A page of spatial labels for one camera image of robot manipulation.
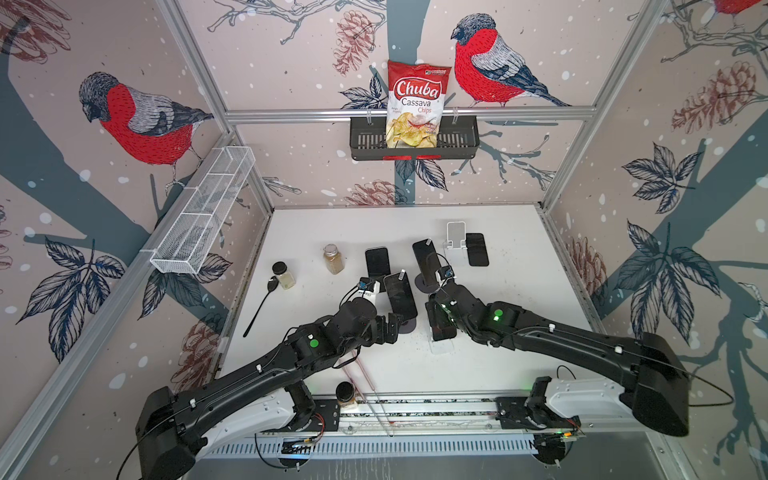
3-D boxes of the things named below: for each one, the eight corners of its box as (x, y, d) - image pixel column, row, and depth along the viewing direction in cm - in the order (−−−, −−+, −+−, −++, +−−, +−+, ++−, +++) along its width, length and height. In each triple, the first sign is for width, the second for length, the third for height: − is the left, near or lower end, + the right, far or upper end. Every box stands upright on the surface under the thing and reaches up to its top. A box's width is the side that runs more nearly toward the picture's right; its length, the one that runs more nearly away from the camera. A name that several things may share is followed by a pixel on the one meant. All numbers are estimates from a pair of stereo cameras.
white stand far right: (445, 254, 106) (449, 237, 98) (443, 239, 111) (447, 221, 103) (462, 254, 106) (468, 236, 98) (459, 239, 111) (464, 221, 103)
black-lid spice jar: (282, 292, 98) (274, 277, 91) (279, 278, 101) (271, 263, 94) (296, 287, 99) (289, 272, 92) (293, 273, 102) (285, 258, 96)
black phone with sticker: (424, 286, 99) (427, 267, 90) (411, 262, 106) (413, 242, 97) (440, 281, 101) (444, 261, 92) (426, 257, 107) (429, 237, 98)
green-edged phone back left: (372, 291, 98) (368, 264, 86) (369, 278, 102) (366, 249, 89) (390, 288, 99) (390, 260, 87) (387, 274, 103) (386, 246, 90)
